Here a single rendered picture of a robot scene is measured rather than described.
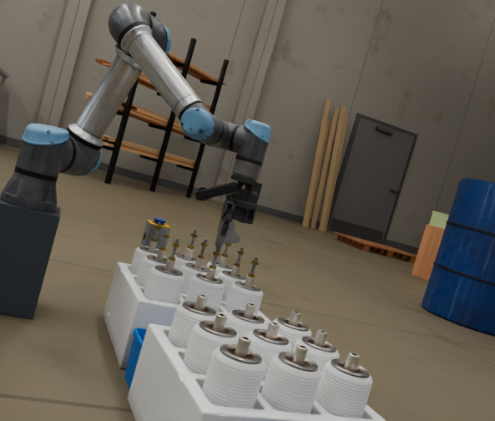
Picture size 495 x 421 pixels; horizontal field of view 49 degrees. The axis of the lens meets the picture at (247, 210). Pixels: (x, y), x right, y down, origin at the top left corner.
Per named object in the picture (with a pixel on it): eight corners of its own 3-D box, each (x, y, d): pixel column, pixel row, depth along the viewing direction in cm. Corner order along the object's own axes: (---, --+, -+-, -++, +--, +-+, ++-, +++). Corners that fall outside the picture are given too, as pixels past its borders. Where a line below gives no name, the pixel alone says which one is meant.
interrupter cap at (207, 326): (205, 336, 100) (206, 332, 100) (194, 321, 107) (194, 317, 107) (242, 341, 103) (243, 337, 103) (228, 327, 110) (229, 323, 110)
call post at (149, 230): (125, 313, 181) (150, 224, 179) (122, 306, 187) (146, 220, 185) (146, 317, 183) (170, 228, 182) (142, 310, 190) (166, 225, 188)
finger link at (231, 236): (235, 257, 146) (244, 225, 146) (214, 252, 145) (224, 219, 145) (234, 256, 149) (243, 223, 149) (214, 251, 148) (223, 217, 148)
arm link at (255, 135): (249, 121, 152) (277, 129, 149) (238, 159, 153) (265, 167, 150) (239, 116, 144) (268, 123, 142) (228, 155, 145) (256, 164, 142)
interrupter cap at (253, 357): (228, 362, 89) (229, 358, 89) (213, 345, 96) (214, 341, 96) (268, 367, 93) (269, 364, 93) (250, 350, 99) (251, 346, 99)
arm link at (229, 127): (196, 110, 145) (233, 119, 141) (213, 119, 156) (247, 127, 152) (188, 139, 146) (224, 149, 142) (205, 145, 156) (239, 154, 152)
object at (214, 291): (173, 342, 145) (190, 277, 144) (176, 332, 155) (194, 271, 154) (207, 352, 146) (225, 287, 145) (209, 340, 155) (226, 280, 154)
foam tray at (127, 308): (119, 368, 136) (138, 300, 135) (102, 315, 172) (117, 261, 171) (257, 385, 151) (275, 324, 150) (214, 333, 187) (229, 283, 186)
